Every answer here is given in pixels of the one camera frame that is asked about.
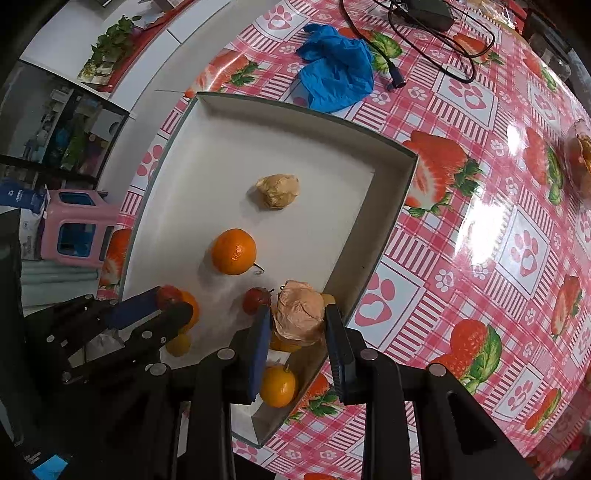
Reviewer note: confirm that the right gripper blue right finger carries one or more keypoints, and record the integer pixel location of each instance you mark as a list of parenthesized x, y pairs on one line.
[(345, 346)]

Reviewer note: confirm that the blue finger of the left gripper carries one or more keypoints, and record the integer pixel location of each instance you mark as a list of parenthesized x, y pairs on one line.
[(148, 338), (133, 309)]

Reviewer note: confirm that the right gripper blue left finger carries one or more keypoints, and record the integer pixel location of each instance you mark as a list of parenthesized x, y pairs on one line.
[(257, 346)]

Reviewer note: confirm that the red cherry tomato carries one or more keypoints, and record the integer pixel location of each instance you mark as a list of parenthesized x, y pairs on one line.
[(167, 295), (254, 298)]

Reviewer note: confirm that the large orange citrus fruit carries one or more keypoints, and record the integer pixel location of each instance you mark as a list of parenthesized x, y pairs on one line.
[(279, 386)]

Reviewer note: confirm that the papery husk physalis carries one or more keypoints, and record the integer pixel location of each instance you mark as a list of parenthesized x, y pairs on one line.
[(298, 317), (278, 190)]

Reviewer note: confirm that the small yellow kumquat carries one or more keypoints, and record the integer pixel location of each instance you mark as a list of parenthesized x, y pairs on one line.
[(179, 345)]

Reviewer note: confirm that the orange citrus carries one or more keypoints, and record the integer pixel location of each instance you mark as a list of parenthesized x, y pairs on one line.
[(277, 343)]

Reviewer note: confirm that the glass bowl of fruits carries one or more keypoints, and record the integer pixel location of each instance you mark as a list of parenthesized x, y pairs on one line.
[(577, 157)]

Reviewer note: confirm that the pink plastic stool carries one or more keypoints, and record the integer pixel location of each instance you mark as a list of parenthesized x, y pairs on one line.
[(77, 227)]

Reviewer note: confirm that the white tray with grey rim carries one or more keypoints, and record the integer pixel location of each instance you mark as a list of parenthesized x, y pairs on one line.
[(353, 186)]

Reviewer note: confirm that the pink strawberry checked tablecloth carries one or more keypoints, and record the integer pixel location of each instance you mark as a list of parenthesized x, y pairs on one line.
[(491, 273)]

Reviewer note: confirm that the potted green plant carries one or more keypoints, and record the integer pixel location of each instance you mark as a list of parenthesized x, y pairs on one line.
[(109, 51)]

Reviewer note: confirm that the crumpled blue glove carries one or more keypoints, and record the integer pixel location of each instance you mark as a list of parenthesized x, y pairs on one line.
[(337, 71)]

